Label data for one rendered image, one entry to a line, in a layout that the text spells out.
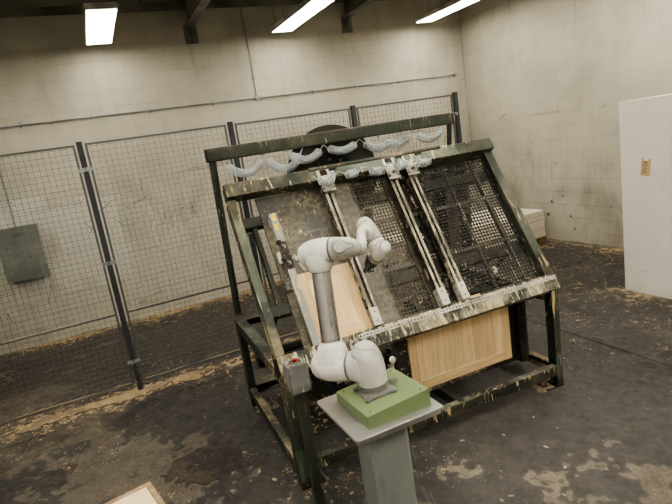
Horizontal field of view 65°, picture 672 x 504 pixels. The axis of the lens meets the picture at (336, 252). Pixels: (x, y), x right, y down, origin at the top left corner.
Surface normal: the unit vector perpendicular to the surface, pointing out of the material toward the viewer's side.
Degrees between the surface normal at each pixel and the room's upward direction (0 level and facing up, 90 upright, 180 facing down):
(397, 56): 90
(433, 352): 90
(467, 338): 90
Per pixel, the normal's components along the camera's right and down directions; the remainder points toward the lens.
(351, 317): 0.25, -0.40
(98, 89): 0.42, 0.13
